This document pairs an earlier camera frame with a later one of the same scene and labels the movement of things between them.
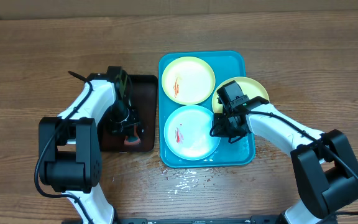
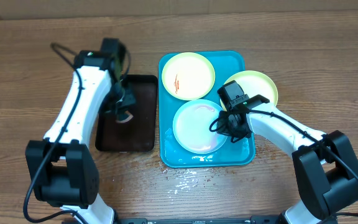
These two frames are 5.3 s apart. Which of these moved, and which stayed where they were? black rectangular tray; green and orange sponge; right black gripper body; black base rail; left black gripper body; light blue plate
Moved: green and orange sponge; left black gripper body; light blue plate
Stayed: right black gripper body; black base rail; black rectangular tray
